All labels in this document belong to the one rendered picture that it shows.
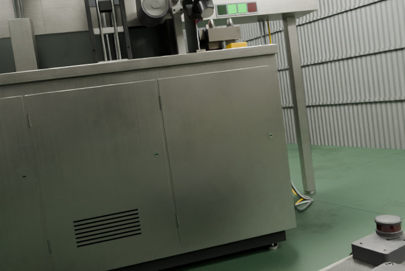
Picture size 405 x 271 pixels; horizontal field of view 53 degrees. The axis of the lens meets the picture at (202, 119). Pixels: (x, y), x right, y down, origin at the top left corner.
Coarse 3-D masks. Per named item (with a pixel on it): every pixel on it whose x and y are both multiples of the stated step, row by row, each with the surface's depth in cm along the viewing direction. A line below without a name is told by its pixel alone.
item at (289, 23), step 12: (288, 24) 253; (288, 36) 254; (288, 48) 256; (288, 60) 259; (300, 72) 256; (300, 84) 256; (300, 96) 256; (300, 108) 257; (300, 120) 257; (300, 132) 257; (300, 144) 260; (300, 156) 262; (312, 168) 260; (312, 180) 260; (312, 192) 259
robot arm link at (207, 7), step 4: (204, 0) 170; (208, 0) 171; (200, 4) 172; (204, 4) 171; (208, 4) 169; (212, 4) 171; (200, 8) 172; (204, 8) 170; (208, 8) 170; (212, 8) 171; (200, 12) 172; (204, 12) 171; (208, 12) 172; (212, 12) 173; (204, 16) 174; (208, 16) 174
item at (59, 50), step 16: (80, 32) 209; (128, 32) 214; (144, 32) 216; (0, 48) 200; (48, 48) 205; (64, 48) 207; (80, 48) 209; (96, 48) 211; (112, 48) 213; (144, 48) 217; (0, 64) 200; (48, 64) 205; (64, 64) 207; (80, 64) 209
